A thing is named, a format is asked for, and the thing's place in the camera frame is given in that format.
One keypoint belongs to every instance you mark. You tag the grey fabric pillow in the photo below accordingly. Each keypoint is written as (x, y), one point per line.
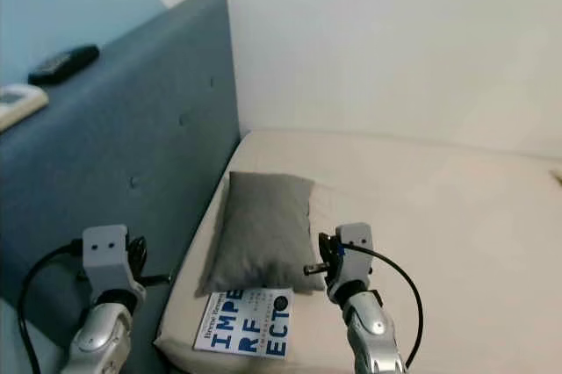
(268, 232)

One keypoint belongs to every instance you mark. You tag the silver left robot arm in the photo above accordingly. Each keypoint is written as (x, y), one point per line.
(98, 339)

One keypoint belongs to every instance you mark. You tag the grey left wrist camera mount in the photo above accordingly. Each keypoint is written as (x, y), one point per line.
(110, 258)

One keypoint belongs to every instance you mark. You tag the blue fabric bed headboard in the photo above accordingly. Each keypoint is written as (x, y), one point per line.
(132, 163)

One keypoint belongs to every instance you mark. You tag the blue white printed book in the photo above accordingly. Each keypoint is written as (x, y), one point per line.
(250, 323)

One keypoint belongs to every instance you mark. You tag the white remote control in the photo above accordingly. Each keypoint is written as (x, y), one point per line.
(19, 104)

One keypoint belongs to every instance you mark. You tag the black remote control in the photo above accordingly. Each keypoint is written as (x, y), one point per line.
(63, 64)

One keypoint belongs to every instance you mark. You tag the beige sheeted mattress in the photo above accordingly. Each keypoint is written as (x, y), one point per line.
(439, 233)

